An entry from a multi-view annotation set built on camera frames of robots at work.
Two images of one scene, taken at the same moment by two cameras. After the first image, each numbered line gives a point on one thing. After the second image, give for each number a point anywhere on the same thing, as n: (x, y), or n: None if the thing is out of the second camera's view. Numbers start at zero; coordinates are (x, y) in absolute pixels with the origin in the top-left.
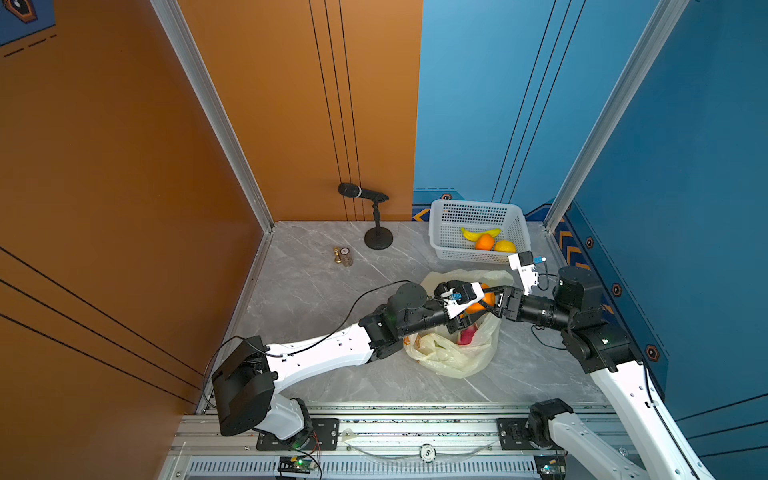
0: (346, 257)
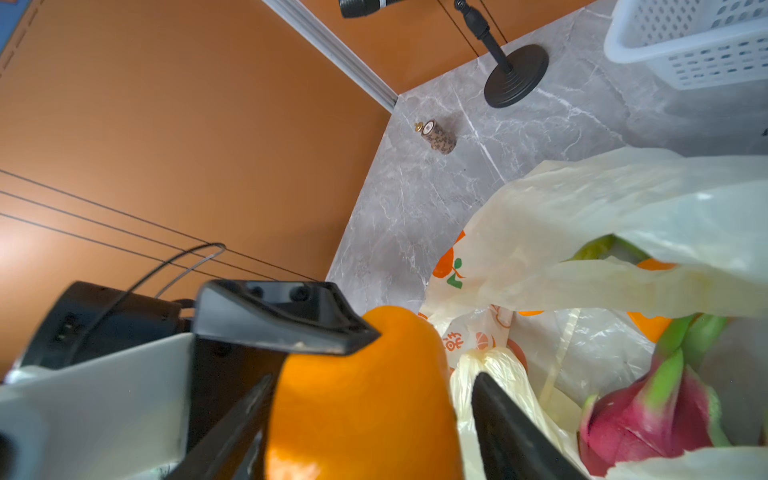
0: (438, 138)
